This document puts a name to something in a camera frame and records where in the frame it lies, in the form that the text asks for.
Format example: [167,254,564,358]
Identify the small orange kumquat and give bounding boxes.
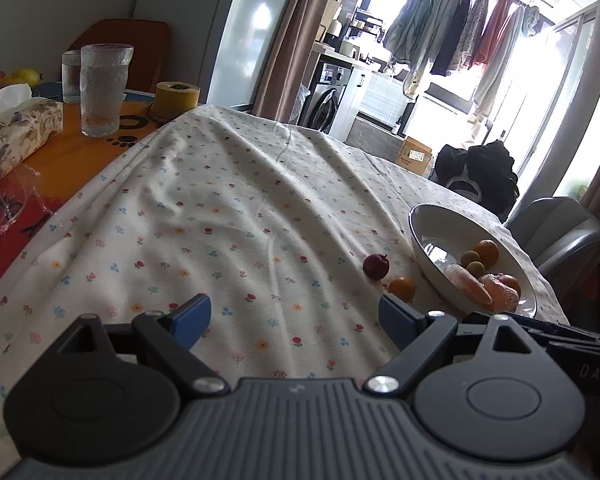
[388,276,416,304]

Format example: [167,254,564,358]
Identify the pink brown curtain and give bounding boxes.
[252,0,327,122]

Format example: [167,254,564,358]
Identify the white refrigerator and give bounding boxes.
[132,0,307,111]

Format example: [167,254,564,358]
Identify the floral tissue box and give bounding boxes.
[0,84,64,179]

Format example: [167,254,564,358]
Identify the white ceramic bowl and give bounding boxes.
[408,204,538,318]

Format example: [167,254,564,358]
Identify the yellow tape roll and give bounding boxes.
[151,81,200,120]

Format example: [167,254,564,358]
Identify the clear drinking glass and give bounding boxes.
[80,44,134,138]

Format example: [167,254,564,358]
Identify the green yellow fruit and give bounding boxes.
[7,67,43,88]

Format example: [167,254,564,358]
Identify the grey dining chair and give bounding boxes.
[505,196,600,298]

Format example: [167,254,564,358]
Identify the cardboard box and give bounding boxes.
[396,136,432,176]

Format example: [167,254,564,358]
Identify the brown longan fruit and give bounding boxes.
[466,260,486,278]
[460,250,481,266]

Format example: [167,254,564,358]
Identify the hanging laundry clothes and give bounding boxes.
[382,0,540,117]

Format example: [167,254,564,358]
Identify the pomelo slice curved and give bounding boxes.
[443,264,493,310]

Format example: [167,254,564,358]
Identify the pomelo slice short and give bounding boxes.
[480,274,519,313]

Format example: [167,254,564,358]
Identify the silver washing machine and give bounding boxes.
[298,55,353,134]

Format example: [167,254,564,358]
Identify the large orange mandarin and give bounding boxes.
[496,273,521,296]

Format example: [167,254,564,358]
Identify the floral white tablecloth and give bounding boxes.
[0,105,565,475]

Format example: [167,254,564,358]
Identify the black clothes pile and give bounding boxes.
[429,141,519,221]

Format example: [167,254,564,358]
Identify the brown wooden chair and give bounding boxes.
[66,18,173,94]

